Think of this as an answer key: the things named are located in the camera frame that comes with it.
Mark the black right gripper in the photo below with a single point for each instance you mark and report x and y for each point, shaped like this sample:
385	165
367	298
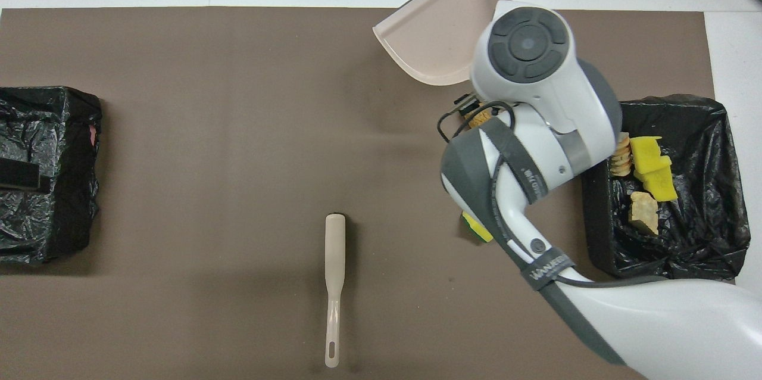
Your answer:
467	102

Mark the beige plastic dustpan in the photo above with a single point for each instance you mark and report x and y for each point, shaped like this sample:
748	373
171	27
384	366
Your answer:
440	34

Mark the pale layered rock piece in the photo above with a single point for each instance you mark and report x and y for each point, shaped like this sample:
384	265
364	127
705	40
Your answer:
621	156

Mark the notched yellow sponge piece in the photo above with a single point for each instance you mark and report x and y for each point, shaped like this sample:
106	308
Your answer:
647	152

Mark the beige brush with black bristles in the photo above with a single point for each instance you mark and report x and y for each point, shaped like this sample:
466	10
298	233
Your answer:
335	249

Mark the rounded yellow sponge piece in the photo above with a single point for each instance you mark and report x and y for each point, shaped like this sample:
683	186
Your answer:
656	184

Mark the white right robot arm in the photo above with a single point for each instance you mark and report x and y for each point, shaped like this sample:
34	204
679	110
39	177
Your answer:
536	130

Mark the bin with black bag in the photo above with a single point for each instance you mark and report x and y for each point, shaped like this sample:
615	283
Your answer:
36	124
702	231

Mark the orange-brown nugget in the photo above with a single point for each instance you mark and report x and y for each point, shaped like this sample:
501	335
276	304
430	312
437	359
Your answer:
478	120

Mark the yellow sponge with green side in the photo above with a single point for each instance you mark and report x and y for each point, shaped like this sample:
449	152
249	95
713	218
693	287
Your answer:
479	228

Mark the brown table mat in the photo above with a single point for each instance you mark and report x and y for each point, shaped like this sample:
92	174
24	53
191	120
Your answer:
238	130

